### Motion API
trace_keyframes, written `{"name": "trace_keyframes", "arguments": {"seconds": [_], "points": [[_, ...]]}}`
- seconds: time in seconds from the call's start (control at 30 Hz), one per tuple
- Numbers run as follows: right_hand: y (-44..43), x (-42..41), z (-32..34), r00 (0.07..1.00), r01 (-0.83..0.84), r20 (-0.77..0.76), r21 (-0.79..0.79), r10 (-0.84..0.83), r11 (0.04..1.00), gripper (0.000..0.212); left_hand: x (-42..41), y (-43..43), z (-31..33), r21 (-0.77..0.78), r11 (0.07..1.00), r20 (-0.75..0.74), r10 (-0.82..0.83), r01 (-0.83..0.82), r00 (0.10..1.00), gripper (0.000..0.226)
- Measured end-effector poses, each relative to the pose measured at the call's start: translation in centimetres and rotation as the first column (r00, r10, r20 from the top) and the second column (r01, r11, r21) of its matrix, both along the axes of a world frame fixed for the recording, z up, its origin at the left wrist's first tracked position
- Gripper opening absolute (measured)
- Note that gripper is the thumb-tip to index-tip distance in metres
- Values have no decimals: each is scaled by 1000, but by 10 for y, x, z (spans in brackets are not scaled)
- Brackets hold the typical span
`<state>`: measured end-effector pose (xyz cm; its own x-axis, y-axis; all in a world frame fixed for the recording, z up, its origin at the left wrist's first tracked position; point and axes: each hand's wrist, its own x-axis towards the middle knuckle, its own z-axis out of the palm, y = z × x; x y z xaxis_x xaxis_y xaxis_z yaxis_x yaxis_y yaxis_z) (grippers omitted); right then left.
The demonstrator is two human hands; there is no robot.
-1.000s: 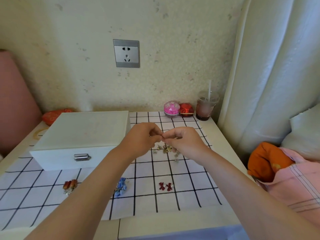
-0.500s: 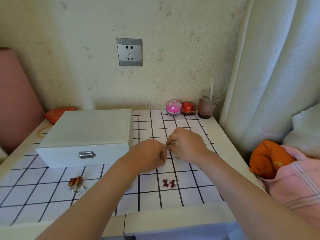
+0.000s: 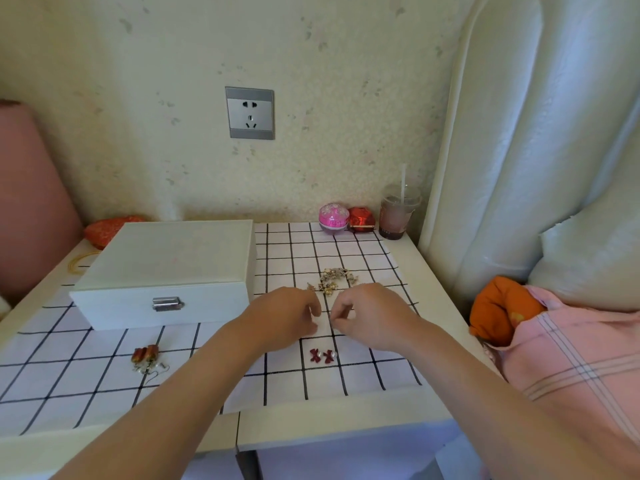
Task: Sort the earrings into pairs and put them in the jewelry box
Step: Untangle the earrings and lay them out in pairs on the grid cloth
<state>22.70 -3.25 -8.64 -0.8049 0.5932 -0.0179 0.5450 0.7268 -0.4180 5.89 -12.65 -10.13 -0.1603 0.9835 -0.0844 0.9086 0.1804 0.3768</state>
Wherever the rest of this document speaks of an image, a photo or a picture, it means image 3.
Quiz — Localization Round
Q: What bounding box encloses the person's left hand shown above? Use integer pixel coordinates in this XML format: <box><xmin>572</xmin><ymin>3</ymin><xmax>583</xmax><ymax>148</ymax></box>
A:
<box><xmin>235</xmin><ymin>286</ymin><xmax>323</xmax><ymax>353</ymax></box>

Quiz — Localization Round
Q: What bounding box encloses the person's right hand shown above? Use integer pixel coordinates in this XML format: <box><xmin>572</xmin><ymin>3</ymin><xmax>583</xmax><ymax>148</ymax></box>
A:
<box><xmin>329</xmin><ymin>283</ymin><xmax>431</xmax><ymax>355</ymax></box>

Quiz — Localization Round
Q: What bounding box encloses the pile of mixed earrings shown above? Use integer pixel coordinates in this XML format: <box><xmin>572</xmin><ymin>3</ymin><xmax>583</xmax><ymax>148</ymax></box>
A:
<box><xmin>306</xmin><ymin>267</ymin><xmax>360</xmax><ymax>297</ymax></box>

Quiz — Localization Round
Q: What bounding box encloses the white wooden jewelry box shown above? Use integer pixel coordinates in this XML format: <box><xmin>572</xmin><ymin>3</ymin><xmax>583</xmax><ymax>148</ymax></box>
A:
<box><xmin>69</xmin><ymin>219</ymin><xmax>257</xmax><ymax>331</ymax></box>

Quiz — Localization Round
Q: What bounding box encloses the person's left forearm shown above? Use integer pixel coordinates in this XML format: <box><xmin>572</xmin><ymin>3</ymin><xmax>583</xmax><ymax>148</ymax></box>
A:
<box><xmin>52</xmin><ymin>319</ymin><xmax>269</xmax><ymax>480</ymax></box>

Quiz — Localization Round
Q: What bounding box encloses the person's right forearm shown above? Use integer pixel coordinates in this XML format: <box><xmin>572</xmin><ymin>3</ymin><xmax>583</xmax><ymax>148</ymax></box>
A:
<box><xmin>402</xmin><ymin>319</ymin><xmax>636</xmax><ymax>480</ymax></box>

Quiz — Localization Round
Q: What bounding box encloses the red faceted gift box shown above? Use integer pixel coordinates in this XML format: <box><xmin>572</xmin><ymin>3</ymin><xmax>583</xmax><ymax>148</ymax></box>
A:
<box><xmin>347</xmin><ymin>207</ymin><xmax>376</xmax><ymax>233</ymax></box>

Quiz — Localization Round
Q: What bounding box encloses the pink round trinket box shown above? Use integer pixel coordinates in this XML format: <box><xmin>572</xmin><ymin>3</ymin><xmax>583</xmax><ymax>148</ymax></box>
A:
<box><xmin>318</xmin><ymin>202</ymin><xmax>351</xmax><ymax>235</ymax></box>

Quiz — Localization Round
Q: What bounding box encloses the red heart-shaped box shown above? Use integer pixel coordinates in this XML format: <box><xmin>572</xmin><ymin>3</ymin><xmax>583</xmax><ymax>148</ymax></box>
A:
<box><xmin>83</xmin><ymin>215</ymin><xmax>147</xmax><ymax>251</ymax></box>

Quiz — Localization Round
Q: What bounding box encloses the white black-grid table cloth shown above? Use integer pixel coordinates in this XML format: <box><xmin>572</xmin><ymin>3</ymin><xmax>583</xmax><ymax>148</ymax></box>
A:
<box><xmin>0</xmin><ymin>222</ymin><xmax>423</xmax><ymax>438</ymax></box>

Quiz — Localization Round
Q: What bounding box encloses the clear plastic drink cup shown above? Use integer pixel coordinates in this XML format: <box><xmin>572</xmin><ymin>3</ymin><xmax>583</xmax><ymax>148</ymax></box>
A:
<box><xmin>378</xmin><ymin>183</ymin><xmax>423</xmax><ymax>241</ymax></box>

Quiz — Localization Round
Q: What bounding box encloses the orange plush cushion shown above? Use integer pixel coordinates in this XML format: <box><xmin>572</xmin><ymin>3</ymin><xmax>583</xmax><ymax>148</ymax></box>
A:
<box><xmin>469</xmin><ymin>275</ymin><xmax>547</xmax><ymax>347</ymax></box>

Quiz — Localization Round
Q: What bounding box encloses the pink plaid blanket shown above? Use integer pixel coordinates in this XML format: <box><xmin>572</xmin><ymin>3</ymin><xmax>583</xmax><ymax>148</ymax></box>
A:
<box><xmin>482</xmin><ymin>285</ymin><xmax>640</xmax><ymax>468</ymax></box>

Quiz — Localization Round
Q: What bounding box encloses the thin gold bangle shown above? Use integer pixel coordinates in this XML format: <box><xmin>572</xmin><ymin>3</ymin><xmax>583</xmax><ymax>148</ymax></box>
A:
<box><xmin>67</xmin><ymin>250</ymin><xmax>101</xmax><ymax>273</ymax></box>

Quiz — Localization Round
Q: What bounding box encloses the white padded headboard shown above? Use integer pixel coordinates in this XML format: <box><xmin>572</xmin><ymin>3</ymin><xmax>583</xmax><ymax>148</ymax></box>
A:
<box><xmin>417</xmin><ymin>0</ymin><xmax>640</xmax><ymax>315</ymax></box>

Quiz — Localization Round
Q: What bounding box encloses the pink rolled mat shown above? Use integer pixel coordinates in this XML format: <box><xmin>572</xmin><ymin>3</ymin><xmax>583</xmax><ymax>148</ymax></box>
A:
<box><xmin>0</xmin><ymin>99</ymin><xmax>85</xmax><ymax>308</ymax></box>

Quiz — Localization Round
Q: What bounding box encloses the grey wall socket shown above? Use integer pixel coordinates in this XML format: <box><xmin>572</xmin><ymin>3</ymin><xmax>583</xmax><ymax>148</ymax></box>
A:
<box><xmin>225</xmin><ymin>86</ymin><xmax>276</xmax><ymax>141</ymax></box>

